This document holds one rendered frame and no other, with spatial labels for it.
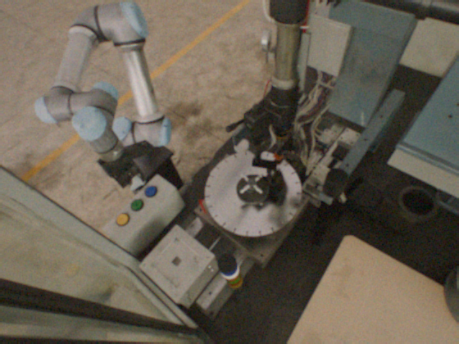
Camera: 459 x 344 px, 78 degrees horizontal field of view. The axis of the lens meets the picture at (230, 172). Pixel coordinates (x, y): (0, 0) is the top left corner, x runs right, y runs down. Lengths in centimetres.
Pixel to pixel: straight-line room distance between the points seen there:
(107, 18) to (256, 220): 83
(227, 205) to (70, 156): 198
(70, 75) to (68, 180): 169
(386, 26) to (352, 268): 79
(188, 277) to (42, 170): 206
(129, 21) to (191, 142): 141
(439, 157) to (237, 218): 57
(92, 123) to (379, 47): 66
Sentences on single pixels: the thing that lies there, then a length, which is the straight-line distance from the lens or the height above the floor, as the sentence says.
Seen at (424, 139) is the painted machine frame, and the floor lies 135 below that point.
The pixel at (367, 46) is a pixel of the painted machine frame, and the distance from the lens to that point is 69.
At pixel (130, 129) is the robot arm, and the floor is 96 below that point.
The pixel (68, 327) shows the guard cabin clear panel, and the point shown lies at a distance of 38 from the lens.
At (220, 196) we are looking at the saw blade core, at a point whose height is 95.
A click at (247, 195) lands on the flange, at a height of 96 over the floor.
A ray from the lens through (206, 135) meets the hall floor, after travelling 239.
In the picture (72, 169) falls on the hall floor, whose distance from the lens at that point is 266.
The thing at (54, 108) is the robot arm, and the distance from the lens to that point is 93.
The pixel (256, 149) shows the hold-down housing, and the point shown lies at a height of 112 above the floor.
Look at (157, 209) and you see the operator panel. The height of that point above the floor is 89.
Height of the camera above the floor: 182
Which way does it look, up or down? 58 degrees down
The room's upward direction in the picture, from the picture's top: 12 degrees counter-clockwise
